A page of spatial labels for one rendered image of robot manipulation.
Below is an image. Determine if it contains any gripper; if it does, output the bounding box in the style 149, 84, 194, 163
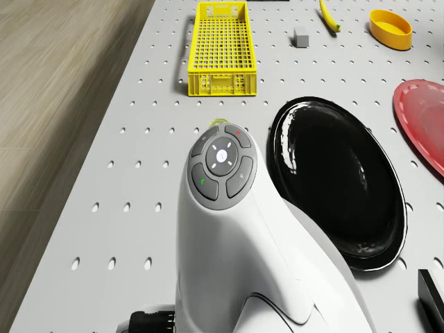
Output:
115, 304, 176, 333

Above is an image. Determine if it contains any black plate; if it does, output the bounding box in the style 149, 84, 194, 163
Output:
268, 96, 409, 273

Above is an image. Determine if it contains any yellow basket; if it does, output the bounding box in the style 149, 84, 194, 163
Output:
187, 1, 258, 97

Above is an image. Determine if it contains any black stove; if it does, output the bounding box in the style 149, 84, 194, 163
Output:
417, 268, 444, 333

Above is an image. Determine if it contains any grey cube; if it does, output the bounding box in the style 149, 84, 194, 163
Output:
293, 27, 310, 48

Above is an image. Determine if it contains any red plate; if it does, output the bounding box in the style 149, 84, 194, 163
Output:
393, 78, 444, 178

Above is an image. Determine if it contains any banana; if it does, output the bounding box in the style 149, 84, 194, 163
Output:
318, 0, 342, 34

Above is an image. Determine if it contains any yellow bowl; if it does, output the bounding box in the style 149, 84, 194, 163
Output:
368, 9, 413, 51

